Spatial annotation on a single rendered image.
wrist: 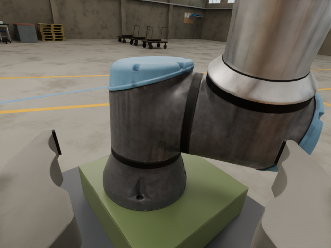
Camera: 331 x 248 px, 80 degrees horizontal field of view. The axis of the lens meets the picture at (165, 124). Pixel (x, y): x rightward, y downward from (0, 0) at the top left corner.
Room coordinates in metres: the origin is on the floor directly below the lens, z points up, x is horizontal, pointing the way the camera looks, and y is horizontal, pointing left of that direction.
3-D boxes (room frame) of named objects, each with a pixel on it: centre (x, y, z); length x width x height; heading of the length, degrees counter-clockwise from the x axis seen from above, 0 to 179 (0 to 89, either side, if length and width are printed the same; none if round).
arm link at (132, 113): (0.36, 0.03, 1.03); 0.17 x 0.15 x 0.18; 76
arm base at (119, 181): (0.36, 0.04, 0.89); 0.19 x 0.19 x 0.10
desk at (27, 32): (9.87, 6.70, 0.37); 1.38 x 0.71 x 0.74; 41
